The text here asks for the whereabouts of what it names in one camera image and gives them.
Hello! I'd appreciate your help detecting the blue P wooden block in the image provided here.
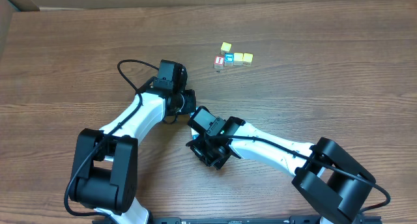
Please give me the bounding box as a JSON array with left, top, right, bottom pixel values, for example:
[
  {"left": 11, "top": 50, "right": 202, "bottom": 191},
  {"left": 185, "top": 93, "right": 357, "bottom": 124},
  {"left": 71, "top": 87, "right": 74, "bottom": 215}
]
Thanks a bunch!
[{"left": 191, "top": 129, "right": 199, "bottom": 140}]

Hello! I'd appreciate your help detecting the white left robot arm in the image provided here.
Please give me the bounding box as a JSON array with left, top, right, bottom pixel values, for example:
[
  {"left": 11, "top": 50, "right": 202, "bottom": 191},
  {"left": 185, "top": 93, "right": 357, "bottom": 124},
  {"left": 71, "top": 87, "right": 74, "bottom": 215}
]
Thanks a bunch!
[{"left": 64, "top": 60, "right": 196, "bottom": 224}]

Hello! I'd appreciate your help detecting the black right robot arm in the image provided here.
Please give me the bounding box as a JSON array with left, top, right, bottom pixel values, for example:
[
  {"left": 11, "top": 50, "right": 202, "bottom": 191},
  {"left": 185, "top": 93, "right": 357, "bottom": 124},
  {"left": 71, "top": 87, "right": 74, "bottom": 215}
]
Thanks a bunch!
[{"left": 188, "top": 107, "right": 375, "bottom": 223}]

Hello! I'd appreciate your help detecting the red I wooden block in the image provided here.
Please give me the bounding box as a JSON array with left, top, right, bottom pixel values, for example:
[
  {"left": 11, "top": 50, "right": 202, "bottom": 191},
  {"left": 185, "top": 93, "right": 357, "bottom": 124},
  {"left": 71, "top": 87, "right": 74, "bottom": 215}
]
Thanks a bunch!
[{"left": 214, "top": 56, "right": 224, "bottom": 70}]

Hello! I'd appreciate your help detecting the blue letter wooden block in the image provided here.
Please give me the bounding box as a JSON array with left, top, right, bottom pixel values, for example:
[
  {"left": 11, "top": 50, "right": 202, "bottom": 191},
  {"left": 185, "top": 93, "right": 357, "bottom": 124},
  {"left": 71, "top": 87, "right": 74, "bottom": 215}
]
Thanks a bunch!
[{"left": 224, "top": 53, "right": 234, "bottom": 66}]

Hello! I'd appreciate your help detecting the yellow back wooden block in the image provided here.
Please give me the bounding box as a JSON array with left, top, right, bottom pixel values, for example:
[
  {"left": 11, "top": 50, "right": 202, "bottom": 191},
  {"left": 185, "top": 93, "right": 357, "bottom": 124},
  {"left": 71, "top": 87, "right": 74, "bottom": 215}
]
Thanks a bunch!
[{"left": 220, "top": 42, "right": 232, "bottom": 55}]

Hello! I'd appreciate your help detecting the yellow top middle block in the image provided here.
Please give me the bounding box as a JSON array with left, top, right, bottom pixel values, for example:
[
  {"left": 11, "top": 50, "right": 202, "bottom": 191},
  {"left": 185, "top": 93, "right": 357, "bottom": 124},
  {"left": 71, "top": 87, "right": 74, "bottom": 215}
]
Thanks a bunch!
[{"left": 233, "top": 53, "right": 244, "bottom": 66}]

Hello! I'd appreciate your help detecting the yellow pineapple wooden block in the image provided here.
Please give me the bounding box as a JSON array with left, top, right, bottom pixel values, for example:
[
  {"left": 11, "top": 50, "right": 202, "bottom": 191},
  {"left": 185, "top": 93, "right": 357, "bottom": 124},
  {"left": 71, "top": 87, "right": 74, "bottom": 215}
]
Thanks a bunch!
[{"left": 242, "top": 53, "right": 253, "bottom": 66}]

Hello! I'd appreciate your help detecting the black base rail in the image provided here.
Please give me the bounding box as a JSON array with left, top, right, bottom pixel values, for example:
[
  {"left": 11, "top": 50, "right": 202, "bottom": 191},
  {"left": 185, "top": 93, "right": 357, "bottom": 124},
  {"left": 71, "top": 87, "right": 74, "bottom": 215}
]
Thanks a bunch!
[{"left": 92, "top": 215, "right": 382, "bottom": 224}]

